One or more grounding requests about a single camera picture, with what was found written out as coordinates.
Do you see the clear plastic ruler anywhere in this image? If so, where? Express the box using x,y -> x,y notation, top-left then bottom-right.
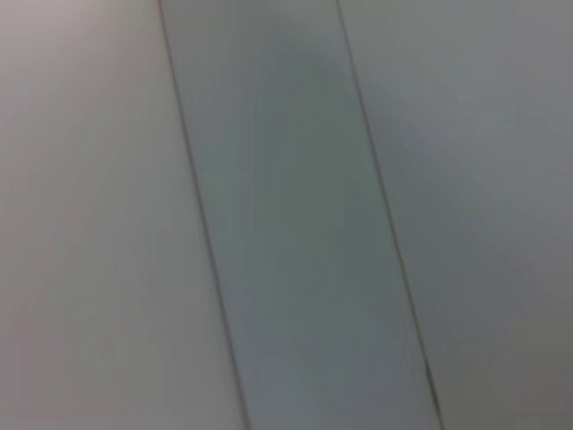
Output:
157,0 -> 447,430

